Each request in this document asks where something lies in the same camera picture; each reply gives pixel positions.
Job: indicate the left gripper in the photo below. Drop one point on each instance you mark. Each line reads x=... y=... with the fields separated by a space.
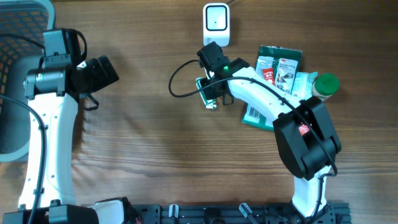
x=103 y=79

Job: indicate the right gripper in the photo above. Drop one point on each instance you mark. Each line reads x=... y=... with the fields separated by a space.
x=217 y=95

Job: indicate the red coffee stick sachet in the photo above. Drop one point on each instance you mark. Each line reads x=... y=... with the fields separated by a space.
x=268 y=74

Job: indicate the green 3M sponge pack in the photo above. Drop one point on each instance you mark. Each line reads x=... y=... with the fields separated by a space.
x=285 y=63

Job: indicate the light green tissue pack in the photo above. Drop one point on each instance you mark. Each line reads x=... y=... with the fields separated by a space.
x=302 y=86

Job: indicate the green lid jar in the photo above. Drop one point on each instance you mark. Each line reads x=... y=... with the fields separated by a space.
x=325 y=86

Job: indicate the red white snack packet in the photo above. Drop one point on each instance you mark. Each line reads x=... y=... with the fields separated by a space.
x=303 y=129

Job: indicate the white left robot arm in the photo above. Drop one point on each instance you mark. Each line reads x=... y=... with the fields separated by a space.
x=53 y=94

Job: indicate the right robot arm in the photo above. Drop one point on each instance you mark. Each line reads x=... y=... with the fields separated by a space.
x=306 y=138

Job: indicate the white barcode scanner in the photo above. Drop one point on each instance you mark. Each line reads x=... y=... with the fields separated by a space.
x=216 y=23

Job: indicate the grey plastic mesh basket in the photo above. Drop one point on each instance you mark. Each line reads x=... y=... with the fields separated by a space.
x=22 y=45

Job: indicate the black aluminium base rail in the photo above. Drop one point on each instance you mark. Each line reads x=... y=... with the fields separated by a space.
x=335 y=213

